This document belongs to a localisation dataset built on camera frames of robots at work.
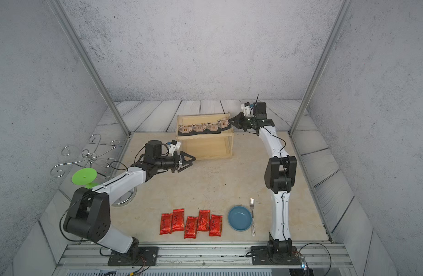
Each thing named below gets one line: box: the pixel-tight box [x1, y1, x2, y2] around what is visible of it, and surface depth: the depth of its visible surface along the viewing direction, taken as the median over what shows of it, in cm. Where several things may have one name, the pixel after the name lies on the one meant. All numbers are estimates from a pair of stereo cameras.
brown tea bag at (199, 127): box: [191, 123, 207, 133], surface depth 98 cm
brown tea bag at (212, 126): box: [206, 121, 218, 132], surface depth 98 cm
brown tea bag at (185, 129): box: [178, 124, 193, 134], surface depth 96 cm
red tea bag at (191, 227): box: [183, 216, 199, 240], surface depth 81 cm
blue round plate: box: [227, 205, 253, 232], surface depth 83 cm
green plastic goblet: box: [71, 167, 101, 190], surface depth 63 cm
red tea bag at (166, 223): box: [159, 212, 173, 236], surface depth 82 cm
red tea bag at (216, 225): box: [209, 214, 223, 237], surface depth 82 cm
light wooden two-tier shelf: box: [175, 112, 234, 161], surface depth 99 cm
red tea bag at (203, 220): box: [196, 209, 211, 232], surface depth 83 cm
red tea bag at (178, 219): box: [172, 208, 185, 232], surface depth 84 cm
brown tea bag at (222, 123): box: [217, 117, 229, 129], surface depth 97 cm
